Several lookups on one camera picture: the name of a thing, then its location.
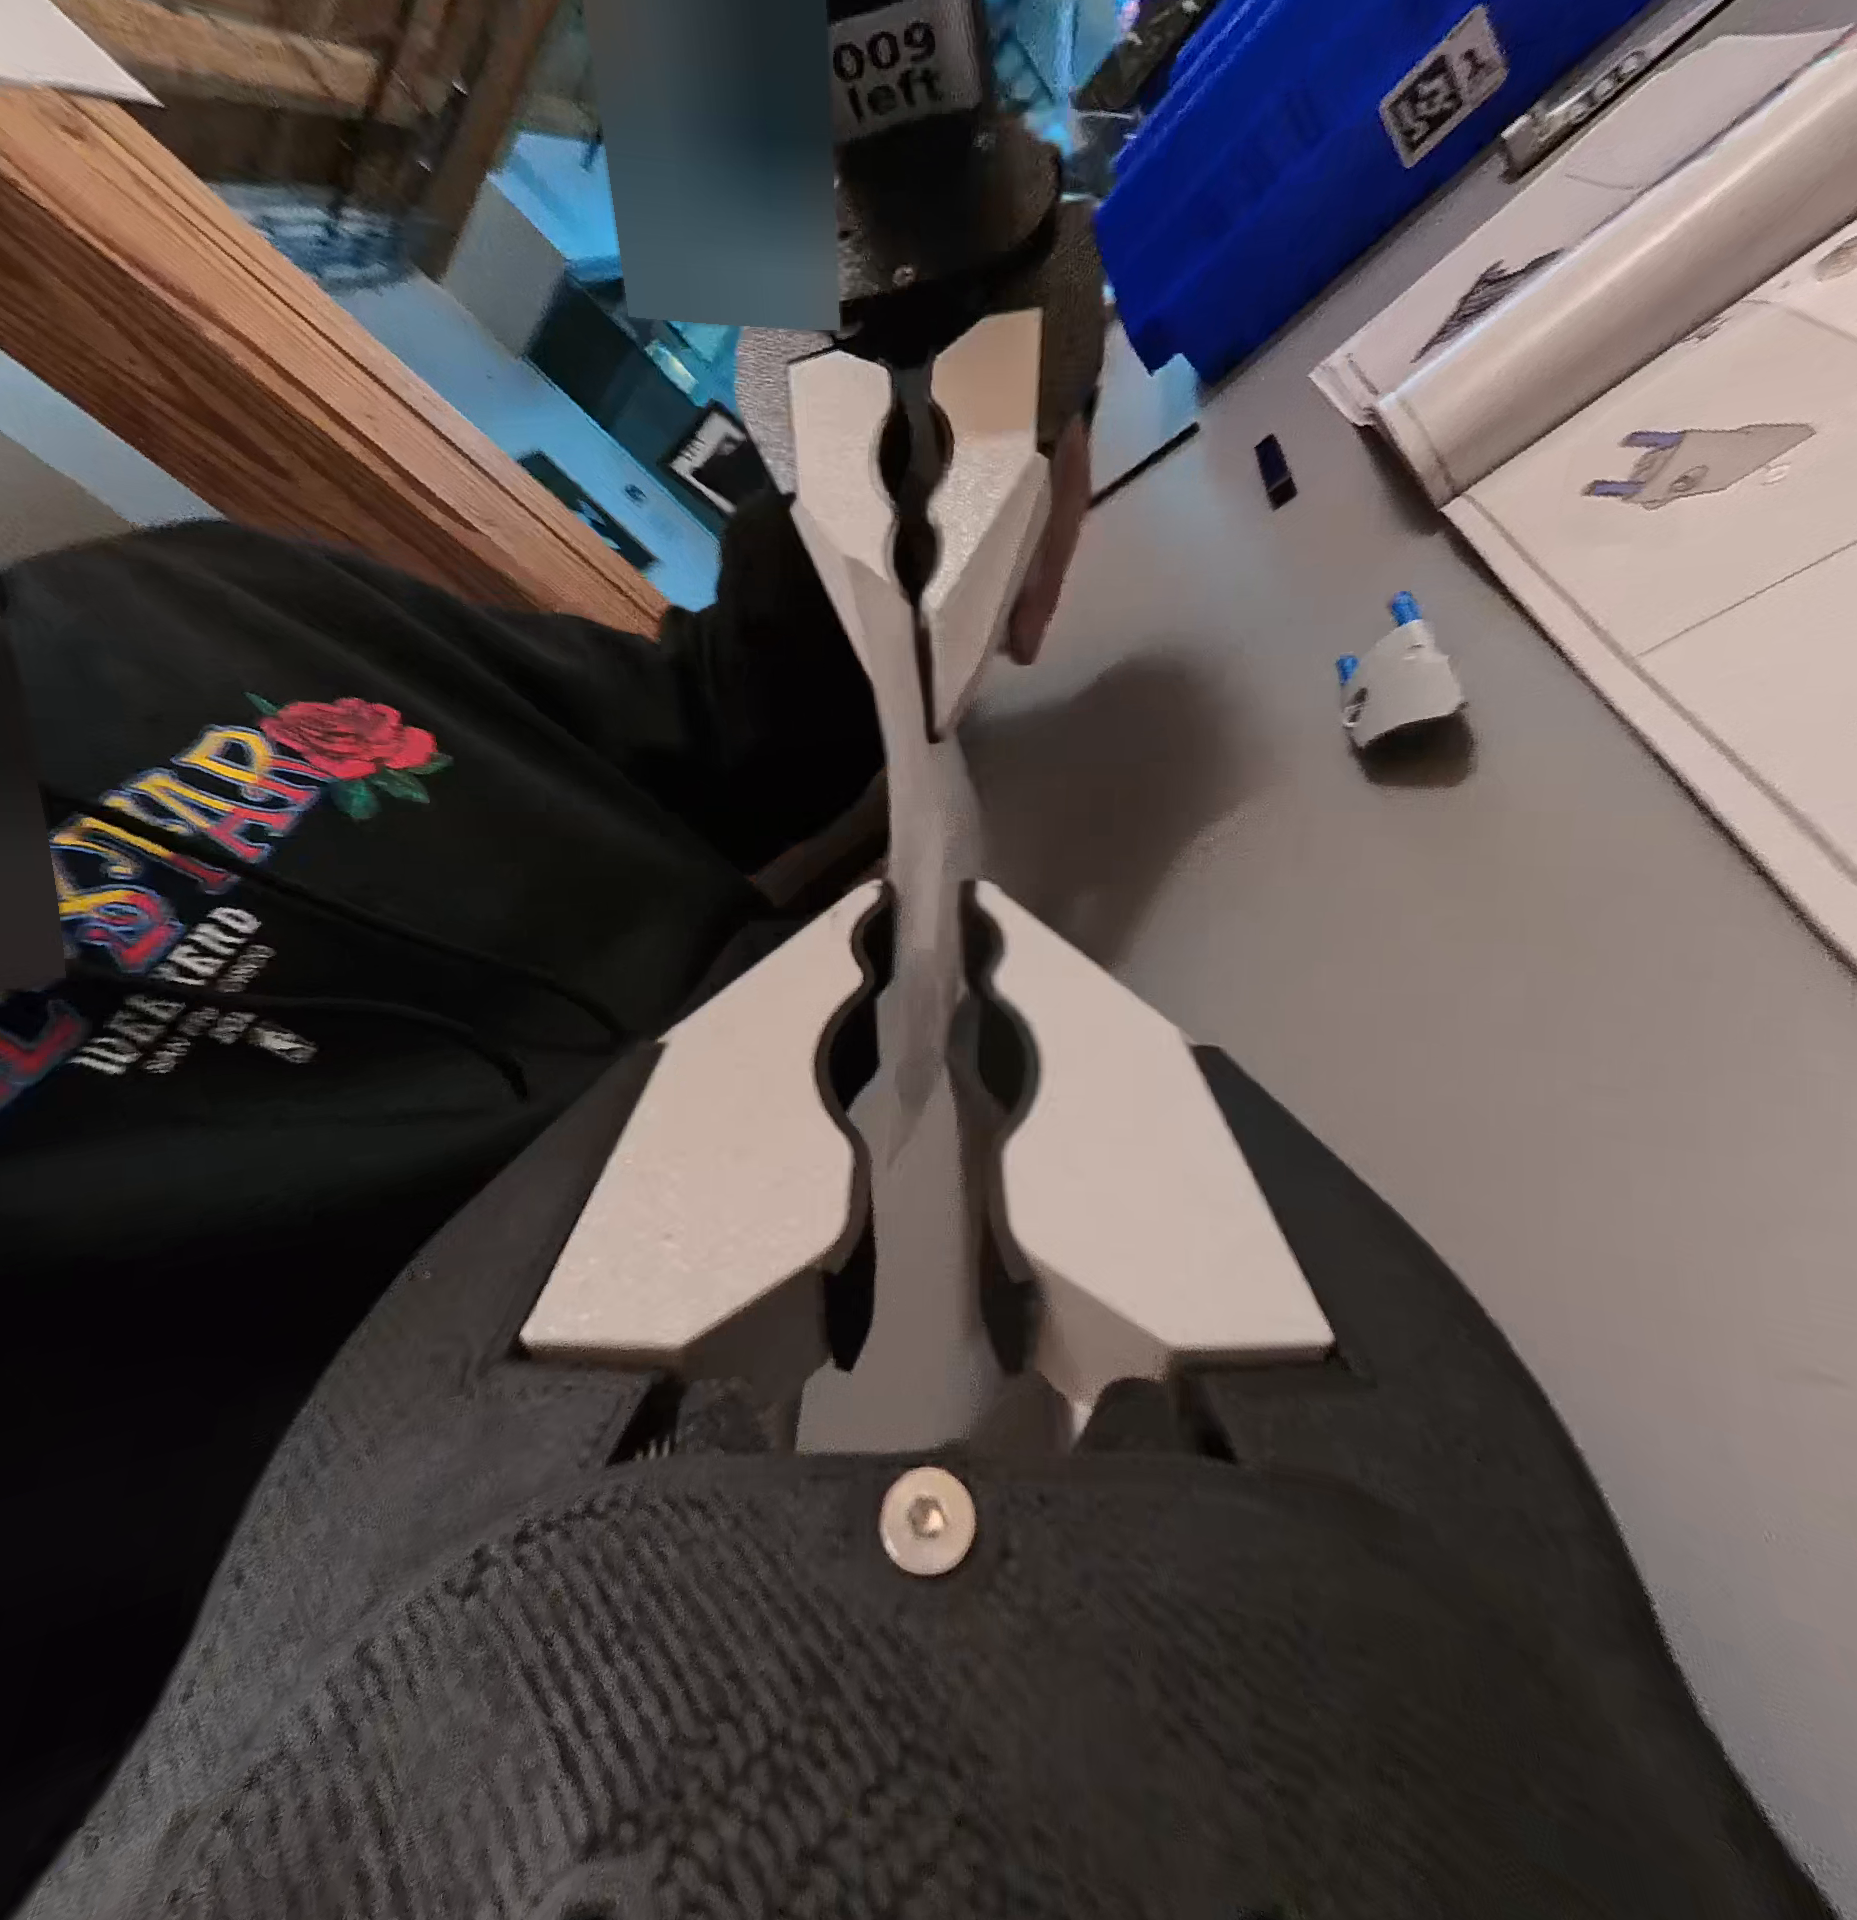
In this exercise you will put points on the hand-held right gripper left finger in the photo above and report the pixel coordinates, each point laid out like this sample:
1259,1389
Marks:
703,1185

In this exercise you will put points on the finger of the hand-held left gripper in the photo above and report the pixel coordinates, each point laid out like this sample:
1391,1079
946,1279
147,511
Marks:
1003,466
839,466

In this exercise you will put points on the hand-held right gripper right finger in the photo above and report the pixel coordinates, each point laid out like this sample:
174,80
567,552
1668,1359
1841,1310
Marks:
1153,1185

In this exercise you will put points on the grey toy panel piece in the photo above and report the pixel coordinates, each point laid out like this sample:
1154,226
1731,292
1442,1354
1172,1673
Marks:
1416,691

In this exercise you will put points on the person's left hand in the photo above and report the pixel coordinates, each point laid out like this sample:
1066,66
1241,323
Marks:
1059,555

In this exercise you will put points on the small dark toy piece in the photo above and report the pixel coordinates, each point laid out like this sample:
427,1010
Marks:
1279,470

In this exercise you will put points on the blue storage bin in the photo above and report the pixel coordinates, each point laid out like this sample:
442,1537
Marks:
1242,196

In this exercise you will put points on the light grey toy beam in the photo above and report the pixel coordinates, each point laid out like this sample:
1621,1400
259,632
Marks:
1573,109

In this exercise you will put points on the open white instruction booklet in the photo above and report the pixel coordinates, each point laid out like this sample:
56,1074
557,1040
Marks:
1694,572

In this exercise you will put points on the black white wall sign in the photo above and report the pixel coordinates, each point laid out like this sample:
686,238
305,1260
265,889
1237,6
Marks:
718,459

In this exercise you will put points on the wooden post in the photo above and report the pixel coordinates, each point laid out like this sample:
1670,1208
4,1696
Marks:
193,301

